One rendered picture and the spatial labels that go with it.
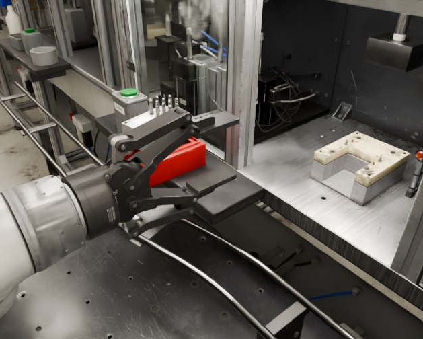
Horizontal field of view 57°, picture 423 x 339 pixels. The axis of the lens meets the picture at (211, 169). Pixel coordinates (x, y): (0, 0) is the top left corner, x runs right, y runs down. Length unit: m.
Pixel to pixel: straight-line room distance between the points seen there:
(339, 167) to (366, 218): 0.15
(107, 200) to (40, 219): 0.07
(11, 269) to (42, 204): 0.06
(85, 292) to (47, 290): 0.09
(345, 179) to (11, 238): 0.68
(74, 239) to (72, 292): 0.56
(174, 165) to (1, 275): 0.52
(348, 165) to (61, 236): 0.66
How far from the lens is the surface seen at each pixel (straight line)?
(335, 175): 0.89
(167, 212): 0.52
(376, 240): 0.76
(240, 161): 0.87
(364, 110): 1.15
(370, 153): 0.88
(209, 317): 0.88
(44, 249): 0.41
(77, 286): 0.98
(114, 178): 0.44
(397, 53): 0.79
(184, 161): 0.85
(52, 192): 0.41
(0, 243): 0.40
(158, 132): 0.44
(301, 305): 0.75
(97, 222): 0.43
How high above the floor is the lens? 1.39
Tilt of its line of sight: 33 degrees down
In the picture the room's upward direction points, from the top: straight up
